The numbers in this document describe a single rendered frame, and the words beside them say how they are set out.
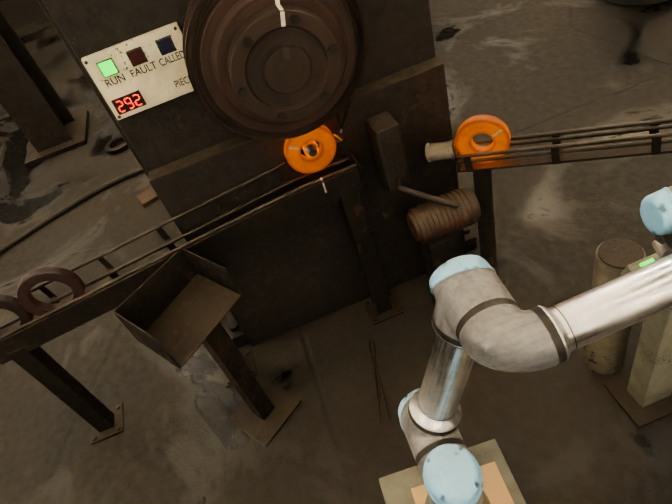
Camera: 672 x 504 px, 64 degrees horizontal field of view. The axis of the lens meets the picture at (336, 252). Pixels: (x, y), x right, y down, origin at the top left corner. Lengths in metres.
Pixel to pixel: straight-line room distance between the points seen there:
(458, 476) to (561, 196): 1.61
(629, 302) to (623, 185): 1.71
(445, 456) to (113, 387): 1.61
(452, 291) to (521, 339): 0.15
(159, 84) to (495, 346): 1.13
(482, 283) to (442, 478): 0.44
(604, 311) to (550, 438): 0.99
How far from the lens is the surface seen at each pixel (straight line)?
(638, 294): 0.95
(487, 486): 1.44
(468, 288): 0.94
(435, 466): 1.21
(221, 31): 1.40
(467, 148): 1.71
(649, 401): 1.94
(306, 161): 1.65
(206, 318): 1.59
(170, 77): 1.61
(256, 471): 1.99
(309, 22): 1.38
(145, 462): 2.21
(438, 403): 1.18
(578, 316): 0.92
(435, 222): 1.74
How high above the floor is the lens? 1.70
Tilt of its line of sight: 43 degrees down
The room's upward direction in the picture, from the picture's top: 20 degrees counter-clockwise
